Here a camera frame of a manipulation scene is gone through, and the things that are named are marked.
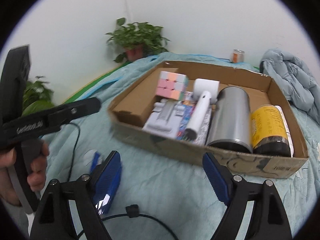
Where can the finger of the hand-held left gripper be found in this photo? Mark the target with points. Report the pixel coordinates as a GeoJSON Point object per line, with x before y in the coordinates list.
{"type": "Point", "coordinates": [80, 108]}

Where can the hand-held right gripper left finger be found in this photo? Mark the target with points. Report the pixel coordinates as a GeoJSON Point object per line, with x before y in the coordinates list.
{"type": "Point", "coordinates": [107, 177]}

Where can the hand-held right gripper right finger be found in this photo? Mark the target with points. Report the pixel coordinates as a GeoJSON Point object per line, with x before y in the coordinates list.
{"type": "Point", "coordinates": [216, 177]}

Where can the blue glossy packet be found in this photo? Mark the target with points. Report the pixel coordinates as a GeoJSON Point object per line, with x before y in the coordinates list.
{"type": "Point", "coordinates": [103, 206]}

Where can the brown cardboard box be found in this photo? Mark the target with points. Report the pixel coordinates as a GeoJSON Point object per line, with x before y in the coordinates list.
{"type": "Point", "coordinates": [250, 165]}

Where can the colourful printed game box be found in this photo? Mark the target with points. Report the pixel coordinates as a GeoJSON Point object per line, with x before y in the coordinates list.
{"type": "Point", "coordinates": [185, 122]}

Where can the silver metal can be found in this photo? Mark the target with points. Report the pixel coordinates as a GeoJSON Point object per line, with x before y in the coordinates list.
{"type": "Point", "coordinates": [230, 115]}

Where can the white smooth handheld device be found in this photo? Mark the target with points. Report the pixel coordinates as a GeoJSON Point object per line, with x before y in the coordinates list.
{"type": "Point", "coordinates": [198, 115]}

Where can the yellow-labelled jar with black lid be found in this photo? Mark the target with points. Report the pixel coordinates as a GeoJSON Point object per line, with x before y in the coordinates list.
{"type": "Point", "coordinates": [267, 125]}

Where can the pale grey plastic holder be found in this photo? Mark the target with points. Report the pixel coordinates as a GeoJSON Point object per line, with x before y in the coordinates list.
{"type": "Point", "coordinates": [162, 120]}

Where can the white spray bottle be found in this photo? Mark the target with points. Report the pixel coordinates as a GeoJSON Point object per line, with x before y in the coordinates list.
{"type": "Point", "coordinates": [287, 130]}

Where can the white paper roll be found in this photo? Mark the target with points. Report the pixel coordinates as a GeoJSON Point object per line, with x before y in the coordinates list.
{"type": "Point", "coordinates": [206, 86]}

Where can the pastel puzzle cube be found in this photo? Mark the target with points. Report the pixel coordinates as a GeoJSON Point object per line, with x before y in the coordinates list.
{"type": "Point", "coordinates": [170, 85]}

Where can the person's left hand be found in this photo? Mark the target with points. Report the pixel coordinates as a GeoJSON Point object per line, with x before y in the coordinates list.
{"type": "Point", "coordinates": [40, 165]}

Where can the large leafy green plant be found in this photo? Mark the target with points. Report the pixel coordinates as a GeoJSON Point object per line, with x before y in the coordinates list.
{"type": "Point", "coordinates": [37, 97]}

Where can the green bed sheet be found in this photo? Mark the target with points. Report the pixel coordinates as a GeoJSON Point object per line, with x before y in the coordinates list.
{"type": "Point", "coordinates": [95, 82]}

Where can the light blue quilted blanket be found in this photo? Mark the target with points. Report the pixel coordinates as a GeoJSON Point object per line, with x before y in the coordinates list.
{"type": "Point", "coordinates": [162, 185]}

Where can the small potted green plant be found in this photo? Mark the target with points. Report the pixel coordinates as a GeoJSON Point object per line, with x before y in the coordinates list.
{"type": "Point", "coordinates": [140, 35]}

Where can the small orange-labelled jar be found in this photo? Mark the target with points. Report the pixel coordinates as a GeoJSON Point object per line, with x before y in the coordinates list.
{"type": "Point", "coordinates": [237, 56]}

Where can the light blue down jacket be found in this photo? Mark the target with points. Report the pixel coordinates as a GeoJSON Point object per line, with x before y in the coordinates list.
{"type": "Point", "coordinates": [287, 72]}

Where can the white wall conduit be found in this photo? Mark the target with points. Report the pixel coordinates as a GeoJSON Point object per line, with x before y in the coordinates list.
{"type": "Point", "coordinates": [126, 0]}

